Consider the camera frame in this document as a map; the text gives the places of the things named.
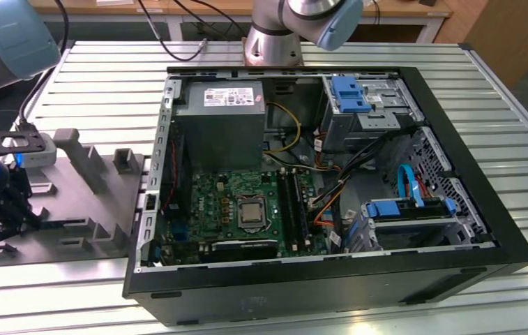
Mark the hard disk in blue carrier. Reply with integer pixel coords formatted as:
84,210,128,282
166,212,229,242
365,197,457,221

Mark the green motherboard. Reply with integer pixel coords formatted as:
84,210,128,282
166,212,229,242
157,166,342,267

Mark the grey power supply unit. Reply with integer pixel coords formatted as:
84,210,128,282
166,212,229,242
173,80,267,172

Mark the black RAM slot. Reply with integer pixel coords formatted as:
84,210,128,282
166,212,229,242
278,167,293,249

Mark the silver CPU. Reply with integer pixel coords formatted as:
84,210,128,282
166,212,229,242
239,202,267,225

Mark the grey parts rack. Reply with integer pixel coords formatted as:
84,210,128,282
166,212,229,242
0,128,154,269

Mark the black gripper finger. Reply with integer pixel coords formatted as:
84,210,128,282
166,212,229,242
0,218,29,246
0,187,45,232

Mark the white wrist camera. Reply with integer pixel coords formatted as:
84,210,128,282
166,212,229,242
0,129,60,169

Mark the yellow wire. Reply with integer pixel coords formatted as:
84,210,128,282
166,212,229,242
263,100,302,154

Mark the black camera cable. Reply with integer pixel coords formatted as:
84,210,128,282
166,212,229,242
17,0,70,133

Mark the blue SATA cable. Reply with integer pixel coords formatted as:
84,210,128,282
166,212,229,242
398,163,427,207

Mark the wooden cabinet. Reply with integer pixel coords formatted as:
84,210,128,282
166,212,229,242
450,0,528,90

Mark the metal disk bay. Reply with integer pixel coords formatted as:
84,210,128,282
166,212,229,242
361,195,498,253

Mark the metal drive cage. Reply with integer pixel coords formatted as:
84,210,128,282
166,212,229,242
322,75,426,151

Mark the orange wire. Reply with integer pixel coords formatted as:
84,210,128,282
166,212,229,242
314,197,339,228

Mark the loose cable with silver plug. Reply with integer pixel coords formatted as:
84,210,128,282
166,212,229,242
138,0,210,61

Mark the blue optical bay latch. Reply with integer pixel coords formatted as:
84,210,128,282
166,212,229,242
331,75,371,113

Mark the black graphics card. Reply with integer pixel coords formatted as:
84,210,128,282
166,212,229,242
210,238,281,262

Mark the black PC case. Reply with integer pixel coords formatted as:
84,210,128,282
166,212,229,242
122,65,528,327

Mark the black cable bundle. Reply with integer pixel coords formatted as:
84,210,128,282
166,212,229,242
310,128,417,210

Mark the wooden desk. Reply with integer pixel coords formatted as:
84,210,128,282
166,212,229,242
36,0,454,43

